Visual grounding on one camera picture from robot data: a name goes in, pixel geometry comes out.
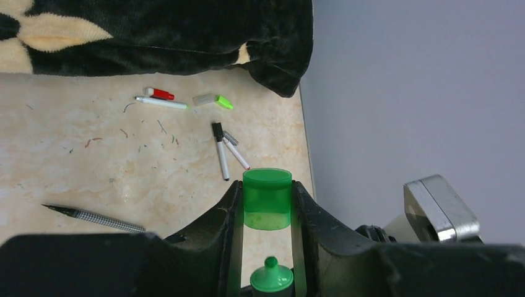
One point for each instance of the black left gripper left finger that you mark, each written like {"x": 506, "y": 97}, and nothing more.
{"x": 202, "y": 259}

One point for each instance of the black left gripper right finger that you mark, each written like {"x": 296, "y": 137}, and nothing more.
{"x": 331, "y": 259}

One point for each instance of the black marker with green tip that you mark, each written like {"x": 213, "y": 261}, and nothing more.
{"x": 272, "y": 279}

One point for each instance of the grey checkered pen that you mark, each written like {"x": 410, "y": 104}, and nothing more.
{"x": 96, "y": 218}

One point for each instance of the white pen with green tip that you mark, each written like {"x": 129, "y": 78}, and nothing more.
{"x": 163, "y": 103}

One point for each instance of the white pen with red cap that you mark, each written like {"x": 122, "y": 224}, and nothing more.
{"x": 159, "y": 94}

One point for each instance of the white marker with red tip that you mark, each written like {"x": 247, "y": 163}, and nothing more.
{"x": 231, "y": 144}

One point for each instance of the white marker with black cap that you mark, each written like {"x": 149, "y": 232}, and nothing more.
{"x": 218, "y": 136}

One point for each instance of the clear highlighter with green cap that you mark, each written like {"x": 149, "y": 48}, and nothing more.
{"x": 212, "y": 98}

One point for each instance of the black pillow with beige flowers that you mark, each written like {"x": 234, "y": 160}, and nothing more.
{"x": 272, "y": 40}

